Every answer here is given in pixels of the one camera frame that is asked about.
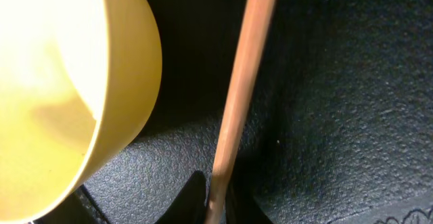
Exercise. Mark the yellow bowl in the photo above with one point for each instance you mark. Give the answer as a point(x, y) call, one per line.
point(79, 80)

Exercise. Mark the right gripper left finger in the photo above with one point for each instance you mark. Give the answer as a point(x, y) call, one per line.
point(189, 205)

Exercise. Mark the round black tray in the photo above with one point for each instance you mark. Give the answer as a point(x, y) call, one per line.
point(340, 122)

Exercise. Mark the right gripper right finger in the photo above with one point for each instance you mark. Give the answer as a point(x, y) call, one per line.
point(241, 208)

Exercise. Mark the wooden chopstick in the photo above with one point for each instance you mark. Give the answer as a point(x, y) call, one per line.
point(253, 34)

